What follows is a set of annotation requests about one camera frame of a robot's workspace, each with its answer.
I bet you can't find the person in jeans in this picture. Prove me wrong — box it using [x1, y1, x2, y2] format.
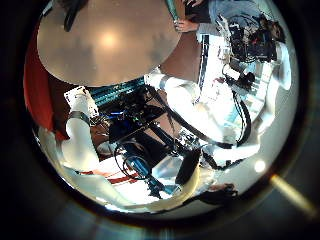
[173, 0, 268, 34]

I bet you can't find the black electronics box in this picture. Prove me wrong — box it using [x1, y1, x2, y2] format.
[99, 84, 178, 158]

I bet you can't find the round ceiling light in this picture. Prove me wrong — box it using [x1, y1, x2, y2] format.
[253, 159, 267, 173]

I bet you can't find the teal ribbed rack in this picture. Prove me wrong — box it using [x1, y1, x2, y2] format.
[88, 77, 148, 107]

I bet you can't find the red panel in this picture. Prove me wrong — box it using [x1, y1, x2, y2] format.
[23, 31, 69, 143]

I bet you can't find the small black camera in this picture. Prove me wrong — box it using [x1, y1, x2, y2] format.
[234, 71, 257, 91]

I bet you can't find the blue cable coil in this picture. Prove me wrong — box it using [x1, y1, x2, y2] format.
[114, 141, 183, 199]

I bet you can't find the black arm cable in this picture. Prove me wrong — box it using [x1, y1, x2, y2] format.
[221, 63, 253, 148]

